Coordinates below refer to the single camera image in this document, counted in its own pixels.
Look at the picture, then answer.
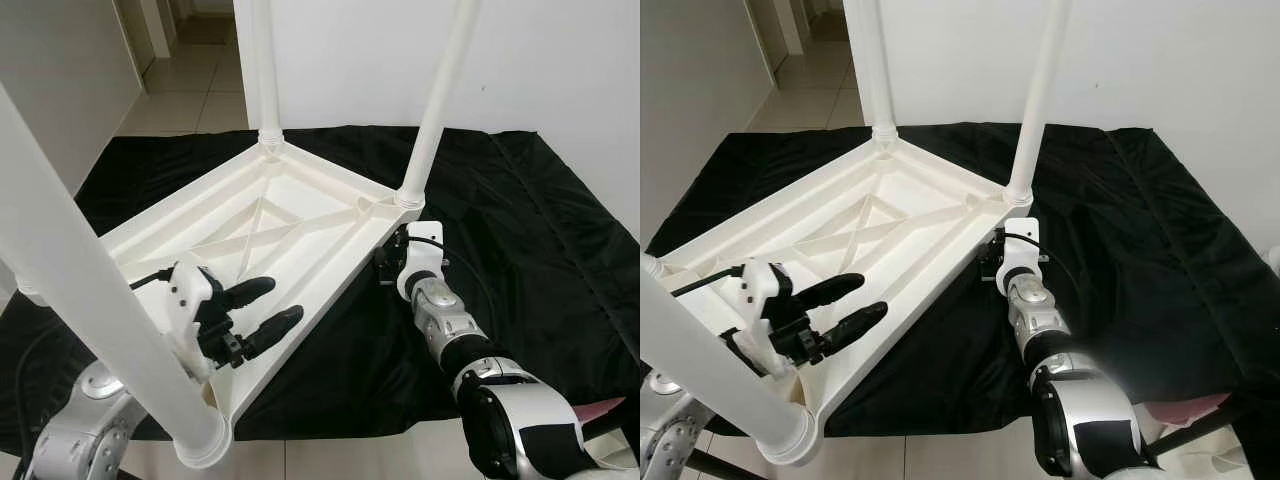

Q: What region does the white plastic table top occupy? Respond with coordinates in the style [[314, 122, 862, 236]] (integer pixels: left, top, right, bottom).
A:
[[18, 138, 428, 423], [643, 133, 1038, 418]]

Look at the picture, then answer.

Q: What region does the brown door mat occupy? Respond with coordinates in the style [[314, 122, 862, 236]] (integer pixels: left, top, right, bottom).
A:
[[180, 14, 234, 44], [808, 10, 848, 41]]

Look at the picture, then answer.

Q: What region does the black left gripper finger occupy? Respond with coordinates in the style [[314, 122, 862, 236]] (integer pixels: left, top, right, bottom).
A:
[[240, 305, 306, 363], [819, 301, 891, 358], [224, 276, 278, 311], [794, 272, 868, 311]]

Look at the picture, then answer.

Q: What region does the white door frame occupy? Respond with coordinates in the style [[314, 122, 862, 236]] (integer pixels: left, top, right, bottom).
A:
[[768, 0, 808, 59], [138, 0, 178, 59]]

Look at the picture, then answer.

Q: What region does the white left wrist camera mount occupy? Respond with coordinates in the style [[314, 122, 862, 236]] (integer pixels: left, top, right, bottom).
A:
[[733, 259, 798, 378], [164, 261, 218, 383]]

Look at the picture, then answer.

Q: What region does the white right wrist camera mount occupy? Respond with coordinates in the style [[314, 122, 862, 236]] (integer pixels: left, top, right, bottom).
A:
[[999, 217, 1042, 297], [397, 221, 447, 302]]

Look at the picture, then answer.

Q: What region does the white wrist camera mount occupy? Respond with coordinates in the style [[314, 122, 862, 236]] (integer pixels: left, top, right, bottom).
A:
[[164, 261, 218, 383], [397, 221, 447, 302], [733, 259, 798, 378], [999, 217, 1042, 297]]

